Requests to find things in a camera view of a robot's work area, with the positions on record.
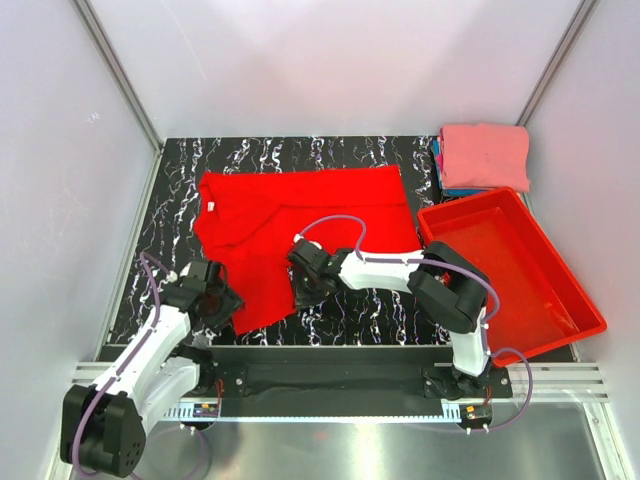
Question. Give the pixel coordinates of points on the aluminium frame post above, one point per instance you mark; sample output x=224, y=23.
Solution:
x=109, y=56
x=569, y=38

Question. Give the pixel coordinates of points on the right aluminium frame post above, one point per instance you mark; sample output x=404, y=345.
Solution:
x=569, y=38

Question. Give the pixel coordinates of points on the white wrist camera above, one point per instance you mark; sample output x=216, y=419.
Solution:
x=300, y=238
x=184, y=272

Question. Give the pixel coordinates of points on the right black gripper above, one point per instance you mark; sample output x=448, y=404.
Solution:
x=305, y=279

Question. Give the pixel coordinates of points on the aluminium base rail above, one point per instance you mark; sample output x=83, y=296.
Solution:
x=554, y=382

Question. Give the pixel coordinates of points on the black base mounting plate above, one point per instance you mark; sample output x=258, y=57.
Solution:
x=423, y=371

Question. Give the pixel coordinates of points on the black marble pattern mat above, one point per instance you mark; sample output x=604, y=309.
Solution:
x=366, y=317

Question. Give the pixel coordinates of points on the left aluminium frame post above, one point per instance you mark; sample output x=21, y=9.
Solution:
x=109, y=56

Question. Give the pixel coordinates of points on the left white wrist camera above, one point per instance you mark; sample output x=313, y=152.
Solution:
x=184, y=272

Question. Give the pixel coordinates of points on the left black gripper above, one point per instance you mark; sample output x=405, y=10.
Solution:
x=220, y=304

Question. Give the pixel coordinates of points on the red plastic bin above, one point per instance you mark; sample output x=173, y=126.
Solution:
x=542, y=305

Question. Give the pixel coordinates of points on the grey slotted cable duct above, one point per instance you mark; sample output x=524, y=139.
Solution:
x=425, y=412

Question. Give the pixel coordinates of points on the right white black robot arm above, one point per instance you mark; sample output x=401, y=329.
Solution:
x=449, y=290

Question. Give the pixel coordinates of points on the red t shirt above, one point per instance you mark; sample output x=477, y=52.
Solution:
x=248, y=222

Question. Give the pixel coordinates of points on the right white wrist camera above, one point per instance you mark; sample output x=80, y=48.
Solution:
x=300, y=238

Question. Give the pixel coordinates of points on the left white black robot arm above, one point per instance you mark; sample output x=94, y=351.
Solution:
x=105, y=424

